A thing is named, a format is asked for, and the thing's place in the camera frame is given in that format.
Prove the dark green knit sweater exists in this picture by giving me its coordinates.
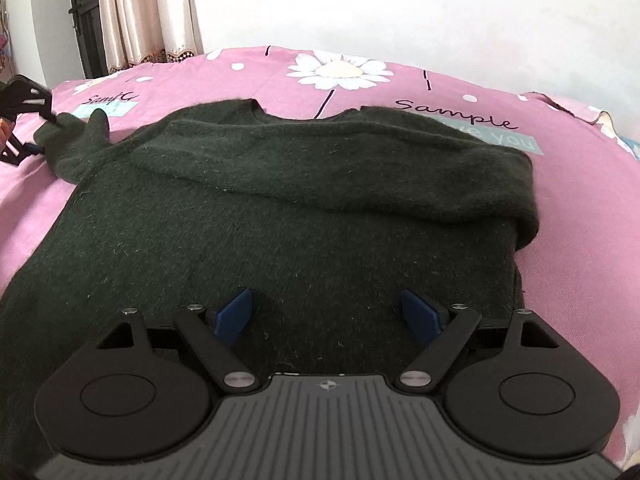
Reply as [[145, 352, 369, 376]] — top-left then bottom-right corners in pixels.
[[1, 100, 539, 468]]

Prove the pink floral bed sheet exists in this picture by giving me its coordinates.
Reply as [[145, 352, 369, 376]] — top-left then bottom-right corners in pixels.
[[1, 47, 639, 463]]

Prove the beige pink curtain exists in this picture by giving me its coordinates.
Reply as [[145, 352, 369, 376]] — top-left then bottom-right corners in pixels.
[[99, 0, 203, 74]]

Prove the colourful cartoon pillow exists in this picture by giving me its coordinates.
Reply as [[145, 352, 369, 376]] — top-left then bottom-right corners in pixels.
[[591, 104, 640, 162]]

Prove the dark wooden door frame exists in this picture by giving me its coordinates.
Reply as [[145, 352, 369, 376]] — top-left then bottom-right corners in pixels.
[[68, 0, 107, 79]]

